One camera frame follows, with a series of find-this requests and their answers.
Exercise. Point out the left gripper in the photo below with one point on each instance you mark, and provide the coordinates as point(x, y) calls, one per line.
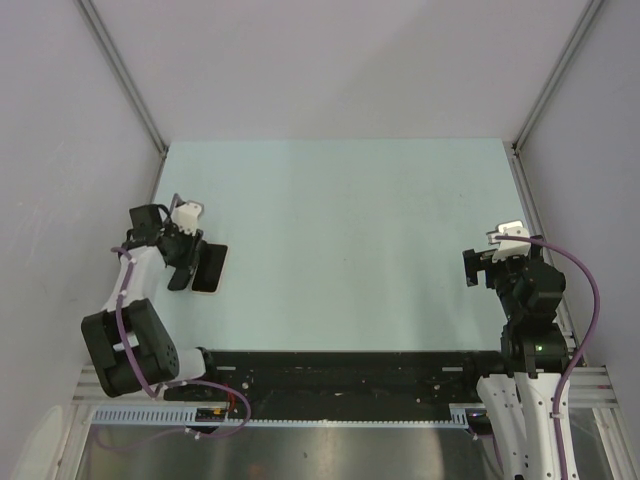
point(191, 255)

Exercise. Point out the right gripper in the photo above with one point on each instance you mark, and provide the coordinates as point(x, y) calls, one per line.
point(473, 262)

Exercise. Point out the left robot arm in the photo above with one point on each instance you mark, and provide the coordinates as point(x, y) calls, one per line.
point(128, 343)

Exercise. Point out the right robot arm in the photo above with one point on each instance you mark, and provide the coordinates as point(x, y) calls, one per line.
point(527, 402)

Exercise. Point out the phone in pink case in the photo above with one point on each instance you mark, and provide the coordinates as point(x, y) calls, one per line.
point(210, 268)

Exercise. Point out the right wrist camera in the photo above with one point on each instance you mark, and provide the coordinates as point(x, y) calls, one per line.
point(507, 239)

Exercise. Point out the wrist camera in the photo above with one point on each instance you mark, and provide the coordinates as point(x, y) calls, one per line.
point(507, 239)
point(186, 215)

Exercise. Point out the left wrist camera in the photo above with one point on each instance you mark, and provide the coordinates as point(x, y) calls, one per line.
point(186, 215)

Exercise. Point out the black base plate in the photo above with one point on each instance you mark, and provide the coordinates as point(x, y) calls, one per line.
point(334, 386)

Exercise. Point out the left aluminium corner post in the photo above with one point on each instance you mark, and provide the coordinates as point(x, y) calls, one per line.
point(105, 42)

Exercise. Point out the aluminium corner post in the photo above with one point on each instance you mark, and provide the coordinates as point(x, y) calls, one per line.
point(105, 42)
point(577, 38)

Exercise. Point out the right aluminium corner post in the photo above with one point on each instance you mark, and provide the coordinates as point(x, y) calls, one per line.
point(577, 38)

